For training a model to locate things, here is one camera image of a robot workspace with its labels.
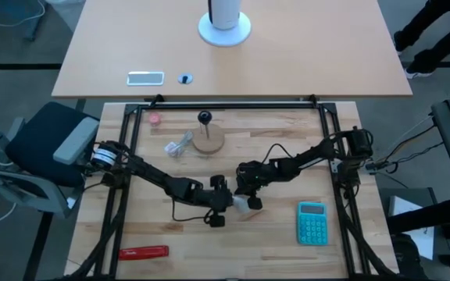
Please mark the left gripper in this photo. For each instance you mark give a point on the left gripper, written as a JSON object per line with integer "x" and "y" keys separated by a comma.
{"x": 213, "y": 199}

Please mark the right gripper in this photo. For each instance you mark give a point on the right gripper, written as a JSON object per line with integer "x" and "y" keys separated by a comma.
{"x": 256, "y": 177}

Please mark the white lightbulb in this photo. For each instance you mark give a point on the white lightbulb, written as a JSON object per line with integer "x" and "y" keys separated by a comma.
{"x": 242, "y": 204}

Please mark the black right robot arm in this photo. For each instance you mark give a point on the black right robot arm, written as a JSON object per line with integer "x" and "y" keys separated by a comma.
{"x": 307, "y": 156}

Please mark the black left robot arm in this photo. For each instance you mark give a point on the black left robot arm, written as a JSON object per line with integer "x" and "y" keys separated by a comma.
{"x": 151, "y": 177}

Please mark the wooden lamp stand black socket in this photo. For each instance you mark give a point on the wooden lamp stand black socket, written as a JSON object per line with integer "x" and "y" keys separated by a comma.
{"x": 209, "y": 146}

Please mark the teal calculator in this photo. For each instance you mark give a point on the teal calculator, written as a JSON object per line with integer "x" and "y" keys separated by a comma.
{"x": 312, "y": 224}

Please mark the pink tape roll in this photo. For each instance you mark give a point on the pink tape roll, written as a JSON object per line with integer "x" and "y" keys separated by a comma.
{"x": 155, "y": 119}

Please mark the white smartphone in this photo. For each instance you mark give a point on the white smartphone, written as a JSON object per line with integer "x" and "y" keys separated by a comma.
{"x": 145, "y": 78}

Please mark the light wooden desk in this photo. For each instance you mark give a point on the light wooden desk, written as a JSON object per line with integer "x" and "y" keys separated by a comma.
{"x": 287, "y": 47}

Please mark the white tower fan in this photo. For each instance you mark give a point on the white tower fan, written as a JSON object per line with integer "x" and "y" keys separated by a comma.
{"x": 225, "y": 15}

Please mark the black bag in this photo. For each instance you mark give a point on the black bag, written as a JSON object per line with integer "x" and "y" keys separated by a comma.
{"x": 406, "y": 257}

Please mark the white paper sheet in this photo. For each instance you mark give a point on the white paper sheet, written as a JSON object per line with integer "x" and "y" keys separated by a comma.
{"x": 420, "y": 242}

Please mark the black grey office chair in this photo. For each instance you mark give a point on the black grey office chair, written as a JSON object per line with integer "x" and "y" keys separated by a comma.
{"x": 41, "y": 140}

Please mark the person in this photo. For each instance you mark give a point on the person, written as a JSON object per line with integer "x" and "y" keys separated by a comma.
{"x": 436, "y": 35}

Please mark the black aluminium table frame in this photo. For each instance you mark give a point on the black aluminium table frame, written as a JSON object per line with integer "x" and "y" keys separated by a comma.
{"x": 229, "y": 105}

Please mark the grey metal base bracket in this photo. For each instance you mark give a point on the grey metal base bracket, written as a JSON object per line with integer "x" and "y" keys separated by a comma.
{"x": 336, "y": 164}

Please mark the black frame clamp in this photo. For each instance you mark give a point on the black frame clamp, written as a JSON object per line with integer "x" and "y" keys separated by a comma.
{"x": 313, "y": 100}
{"x": 156, "y": 100}

